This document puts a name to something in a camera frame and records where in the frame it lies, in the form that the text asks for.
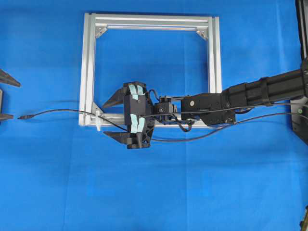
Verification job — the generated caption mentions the black USB cable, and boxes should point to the black USB cable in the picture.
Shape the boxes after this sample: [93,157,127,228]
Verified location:
[17,103,308,142]

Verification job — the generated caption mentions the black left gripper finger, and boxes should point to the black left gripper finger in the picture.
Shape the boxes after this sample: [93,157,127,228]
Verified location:
[0,114,13,121]
[0,69,21,87]

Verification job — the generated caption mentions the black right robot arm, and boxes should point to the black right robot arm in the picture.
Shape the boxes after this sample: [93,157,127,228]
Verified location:
[103,65,308,149]

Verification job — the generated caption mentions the blue cloth mat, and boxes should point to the blue cloth mat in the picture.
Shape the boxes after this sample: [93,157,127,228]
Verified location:
[0,0,308,231]

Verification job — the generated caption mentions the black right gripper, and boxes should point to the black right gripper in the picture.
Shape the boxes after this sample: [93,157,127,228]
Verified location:
[103,84,183,149]

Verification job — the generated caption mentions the aluminium extrusion frame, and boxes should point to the aluminium extrusion frame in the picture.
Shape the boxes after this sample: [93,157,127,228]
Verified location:
[78,13,222,128]

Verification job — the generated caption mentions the white zip tie loop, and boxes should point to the white zip tie loop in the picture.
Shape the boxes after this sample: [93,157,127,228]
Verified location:
[95,110,104,132]

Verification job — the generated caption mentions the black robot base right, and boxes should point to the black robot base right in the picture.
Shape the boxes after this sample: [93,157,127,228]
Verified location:
[290,0,308,145]

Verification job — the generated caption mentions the black wrist camera with tape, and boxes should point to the black wrist camera with tape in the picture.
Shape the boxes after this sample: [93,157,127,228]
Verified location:
[123,82,147,134]

